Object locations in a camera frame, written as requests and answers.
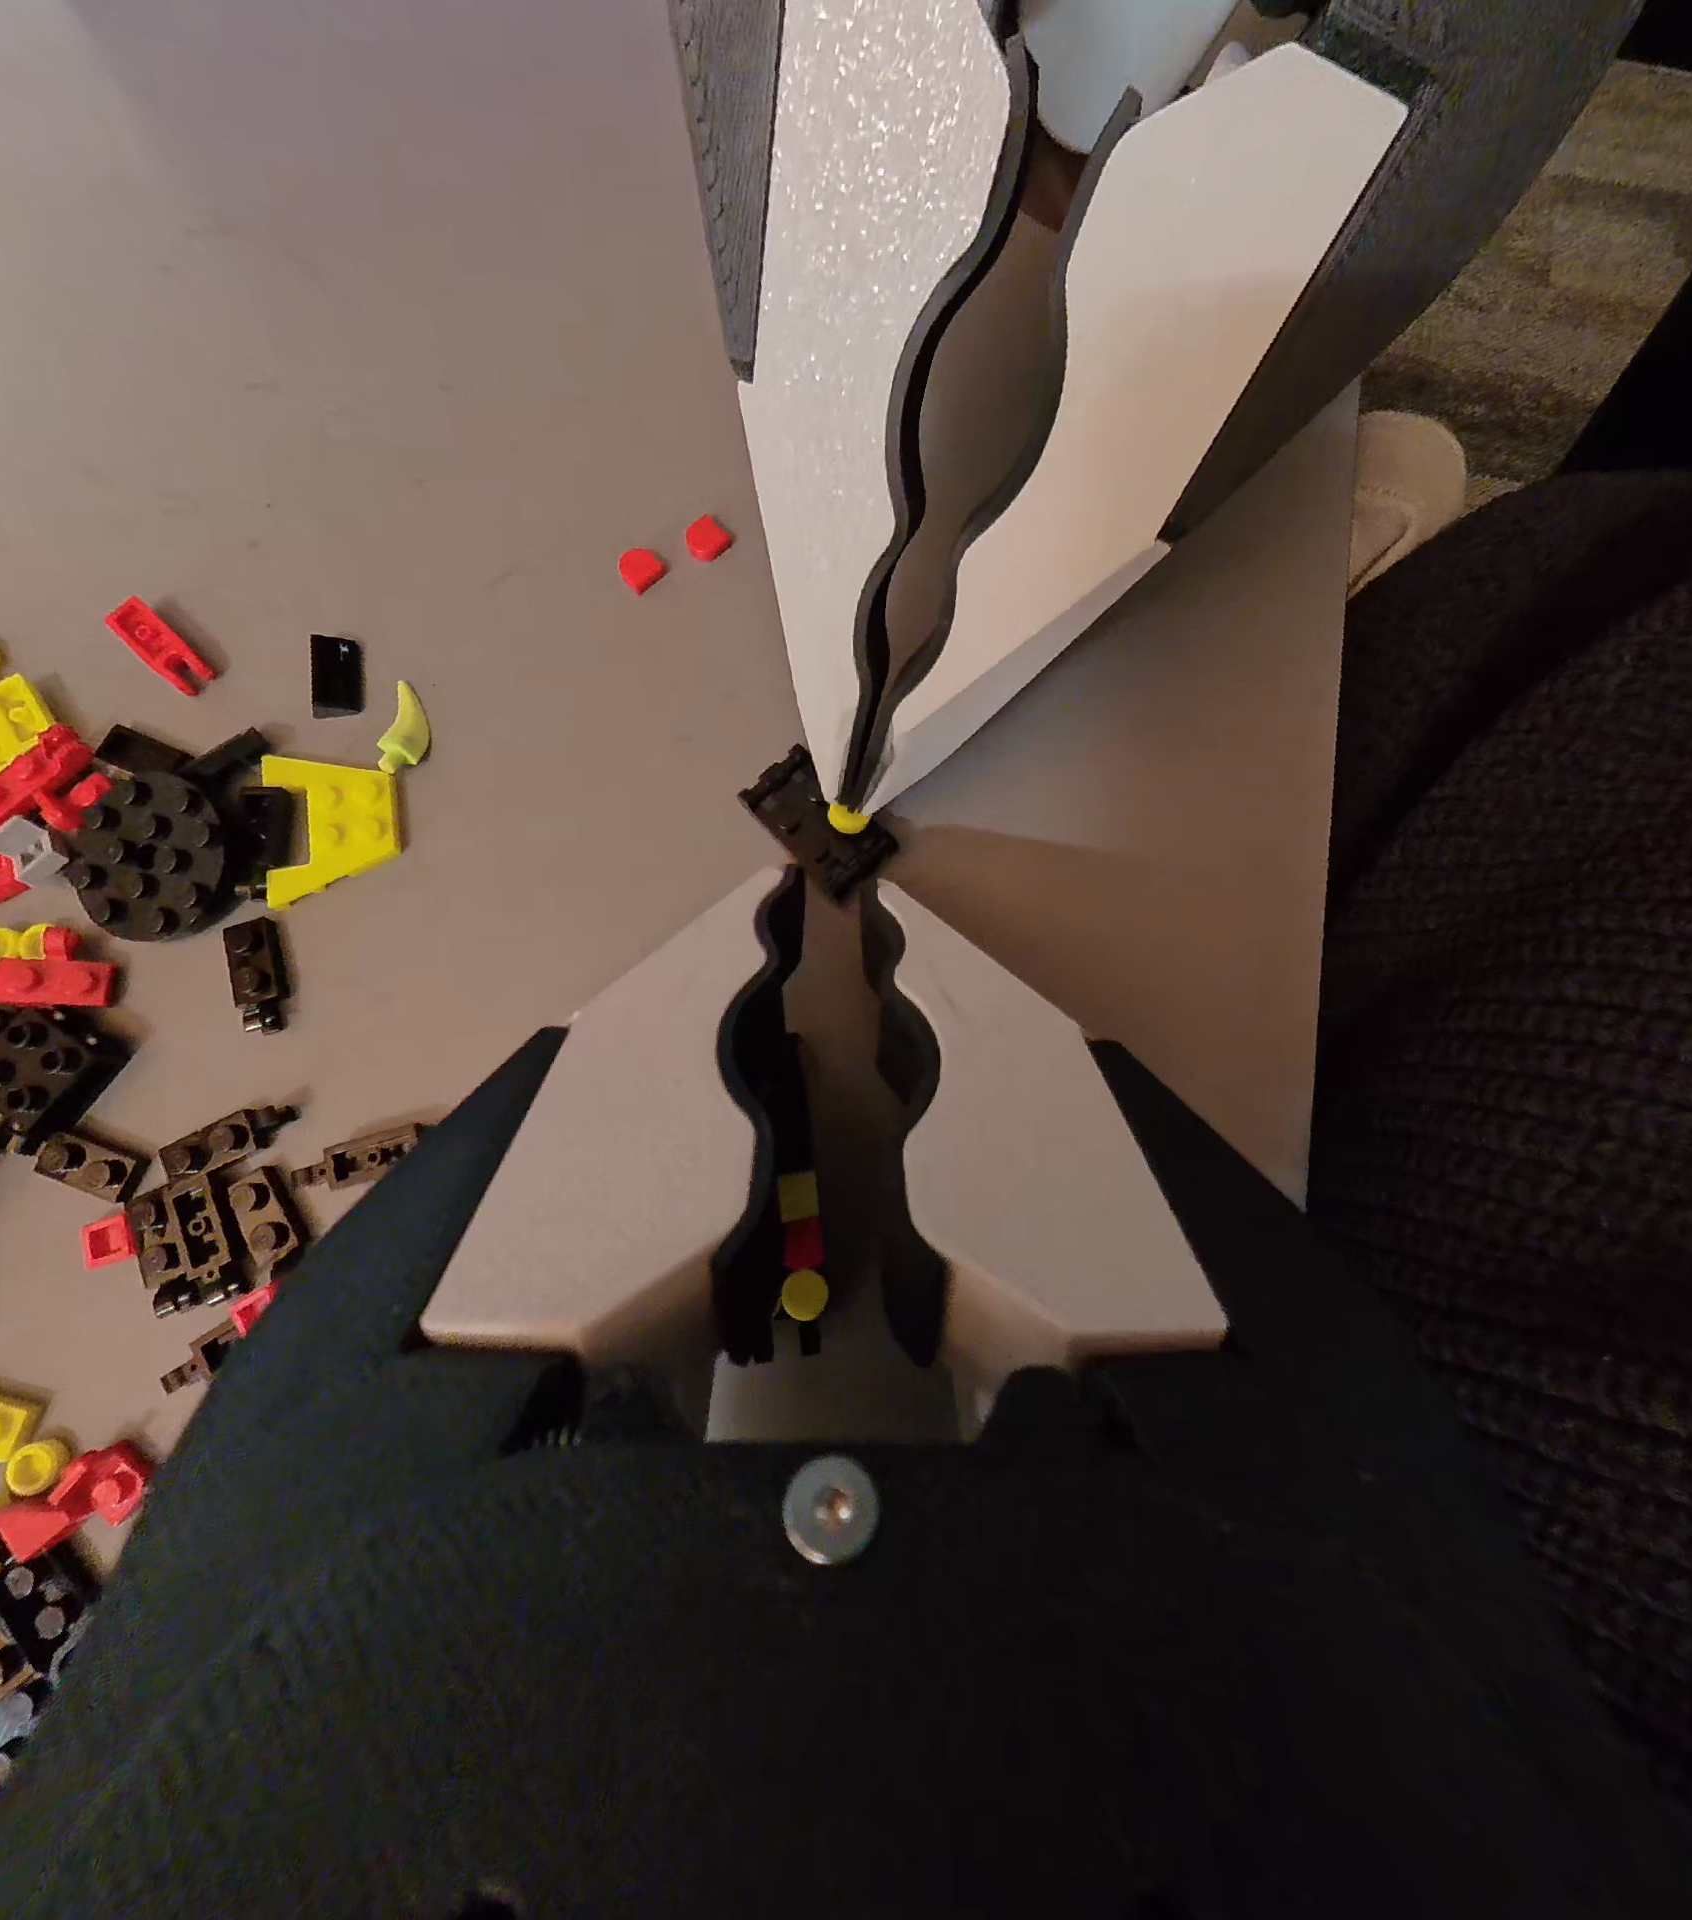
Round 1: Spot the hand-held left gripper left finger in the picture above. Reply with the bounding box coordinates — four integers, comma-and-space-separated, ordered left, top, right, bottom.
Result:
419, 866, 807, 1416

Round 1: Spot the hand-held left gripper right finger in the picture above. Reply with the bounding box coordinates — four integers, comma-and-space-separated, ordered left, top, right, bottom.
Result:
864, 882, 1231, 1422

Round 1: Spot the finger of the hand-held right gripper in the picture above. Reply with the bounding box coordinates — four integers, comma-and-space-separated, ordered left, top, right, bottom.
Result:
738, 0, 1039, 812
859, 38, 1414, 808

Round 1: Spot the black lego clip assembly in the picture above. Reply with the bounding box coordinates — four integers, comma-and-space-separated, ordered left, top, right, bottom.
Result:
736, 743, 898, 904

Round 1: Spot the red yellow black lego stack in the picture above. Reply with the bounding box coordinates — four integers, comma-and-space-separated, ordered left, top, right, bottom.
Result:
727, 1032, 840, 1363

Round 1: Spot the yellow wedge lego plate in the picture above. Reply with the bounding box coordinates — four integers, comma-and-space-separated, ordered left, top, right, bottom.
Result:
257, 752, 409, 913

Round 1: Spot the black round lego plate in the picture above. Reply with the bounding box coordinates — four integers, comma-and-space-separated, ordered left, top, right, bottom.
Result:
48, 731, 264, 946

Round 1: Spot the pile of lego pieces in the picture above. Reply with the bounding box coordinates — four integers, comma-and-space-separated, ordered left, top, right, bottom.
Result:
0, 631, 447, 1853

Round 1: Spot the red lego clip plate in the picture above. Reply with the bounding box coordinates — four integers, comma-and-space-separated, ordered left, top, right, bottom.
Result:
103, 594, 220, 697

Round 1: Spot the beige shoe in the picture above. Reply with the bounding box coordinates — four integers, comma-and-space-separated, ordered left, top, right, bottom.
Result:
1352, 409, 1466, 590

